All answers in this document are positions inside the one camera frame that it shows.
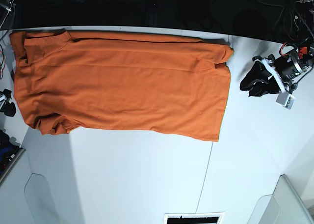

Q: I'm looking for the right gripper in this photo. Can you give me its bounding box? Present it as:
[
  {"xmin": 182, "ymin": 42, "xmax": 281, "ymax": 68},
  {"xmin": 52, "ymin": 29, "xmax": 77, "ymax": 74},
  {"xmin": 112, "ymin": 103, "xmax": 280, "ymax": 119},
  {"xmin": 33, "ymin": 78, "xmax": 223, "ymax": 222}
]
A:
[{"xmin": 0, "ymin": 89, "xmax": 16, "ymax": 117}]

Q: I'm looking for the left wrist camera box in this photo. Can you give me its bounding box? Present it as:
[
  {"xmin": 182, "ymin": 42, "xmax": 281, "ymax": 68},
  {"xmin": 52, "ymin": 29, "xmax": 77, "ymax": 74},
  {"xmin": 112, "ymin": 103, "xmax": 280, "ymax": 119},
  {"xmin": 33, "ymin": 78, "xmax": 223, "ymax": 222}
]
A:
[{"xmin": 276, "ymin": 92, "xmax": 295, "ymax": 110}]

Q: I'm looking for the right grey table bracket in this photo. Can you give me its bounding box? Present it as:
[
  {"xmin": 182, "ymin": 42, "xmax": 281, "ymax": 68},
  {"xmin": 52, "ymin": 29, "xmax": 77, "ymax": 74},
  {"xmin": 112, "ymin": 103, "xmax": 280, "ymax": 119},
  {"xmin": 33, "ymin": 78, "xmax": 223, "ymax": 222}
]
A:
[{"xmin": 248, "ymin": 174, "xmax": 314, "ymax": 224}]

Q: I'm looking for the orange t-shirt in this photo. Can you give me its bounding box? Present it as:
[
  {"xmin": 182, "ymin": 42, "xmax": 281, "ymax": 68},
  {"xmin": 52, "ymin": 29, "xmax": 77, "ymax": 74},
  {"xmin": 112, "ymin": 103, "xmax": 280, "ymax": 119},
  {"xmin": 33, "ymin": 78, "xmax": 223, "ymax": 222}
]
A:
[{"xmin": 9, "ymin": 30, "xmax": 234, "ymax": 141}]

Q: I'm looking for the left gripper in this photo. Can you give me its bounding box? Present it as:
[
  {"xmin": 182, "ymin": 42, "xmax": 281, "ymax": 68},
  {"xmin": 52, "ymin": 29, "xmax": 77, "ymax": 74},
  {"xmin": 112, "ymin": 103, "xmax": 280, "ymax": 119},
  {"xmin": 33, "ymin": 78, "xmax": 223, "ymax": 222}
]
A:
[{"xmin": 239, "ymin": 48, "xmax": 313, "ymax": 97}]

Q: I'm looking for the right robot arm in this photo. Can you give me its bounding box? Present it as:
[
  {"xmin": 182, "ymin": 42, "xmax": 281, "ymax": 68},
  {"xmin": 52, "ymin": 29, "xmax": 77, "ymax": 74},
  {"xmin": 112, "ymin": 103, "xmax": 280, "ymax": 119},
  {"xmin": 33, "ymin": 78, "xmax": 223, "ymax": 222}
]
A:
[{"xmin": 0, "ymin": 0, "xmax": 17, "ymax": 117}]

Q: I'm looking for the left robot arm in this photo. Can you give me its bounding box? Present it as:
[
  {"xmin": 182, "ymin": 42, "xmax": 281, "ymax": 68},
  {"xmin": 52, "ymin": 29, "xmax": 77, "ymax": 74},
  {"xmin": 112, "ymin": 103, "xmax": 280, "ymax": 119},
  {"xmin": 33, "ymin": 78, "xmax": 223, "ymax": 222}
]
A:
[{"xmin": 239, "ymin": 0, "xmax": 314, "ymax": 97}]

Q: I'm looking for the blue black cable clutter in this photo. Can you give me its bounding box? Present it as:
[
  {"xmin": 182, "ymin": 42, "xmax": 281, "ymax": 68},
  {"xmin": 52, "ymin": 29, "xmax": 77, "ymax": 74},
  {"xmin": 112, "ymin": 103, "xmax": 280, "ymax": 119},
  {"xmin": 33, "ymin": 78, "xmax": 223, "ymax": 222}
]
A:
[{"xmin": 0, "ymin": 130, "xmax": 21, "ymax": 176}]

